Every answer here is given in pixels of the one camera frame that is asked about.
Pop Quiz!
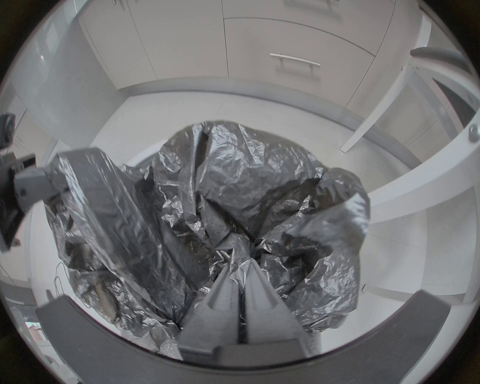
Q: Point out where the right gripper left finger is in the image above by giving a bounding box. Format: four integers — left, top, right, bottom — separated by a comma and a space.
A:
178, 263, 241, 356

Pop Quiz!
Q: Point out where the grey and white chair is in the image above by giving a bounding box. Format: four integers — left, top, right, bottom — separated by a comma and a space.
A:
339, 15, 480, 305

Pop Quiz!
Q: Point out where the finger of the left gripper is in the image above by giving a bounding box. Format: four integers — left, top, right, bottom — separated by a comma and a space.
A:
14, 166, 61, 213

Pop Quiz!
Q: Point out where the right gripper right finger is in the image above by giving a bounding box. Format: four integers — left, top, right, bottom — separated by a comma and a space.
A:
243, 258, 314, 355

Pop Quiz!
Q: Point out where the beige cabinet with drawers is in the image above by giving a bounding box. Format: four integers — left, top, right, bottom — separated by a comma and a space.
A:
77, 0, 432, 163

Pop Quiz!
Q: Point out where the black plastic bag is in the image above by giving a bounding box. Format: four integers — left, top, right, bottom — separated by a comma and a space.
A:
44, 120, 372, 350

